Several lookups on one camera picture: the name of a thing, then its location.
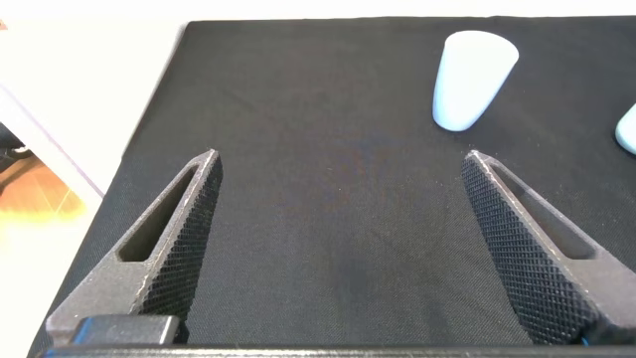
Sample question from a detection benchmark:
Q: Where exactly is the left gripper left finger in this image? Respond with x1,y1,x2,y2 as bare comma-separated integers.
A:
45,147,224,348

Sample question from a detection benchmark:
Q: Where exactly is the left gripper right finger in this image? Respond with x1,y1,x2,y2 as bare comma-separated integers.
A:
460,148,636,347

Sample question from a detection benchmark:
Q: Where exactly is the teal green plastic cup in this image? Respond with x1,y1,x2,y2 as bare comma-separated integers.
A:
614,102,636,156

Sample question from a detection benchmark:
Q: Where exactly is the white floor trim strip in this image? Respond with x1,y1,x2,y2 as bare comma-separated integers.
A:
0,84,105,200

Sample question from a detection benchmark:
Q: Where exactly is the light blue plastic cup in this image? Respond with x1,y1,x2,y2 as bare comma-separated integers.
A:
430,29,521,133

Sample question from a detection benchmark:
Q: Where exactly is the black table cloth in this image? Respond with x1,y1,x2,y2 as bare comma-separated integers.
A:
27,14,636,358

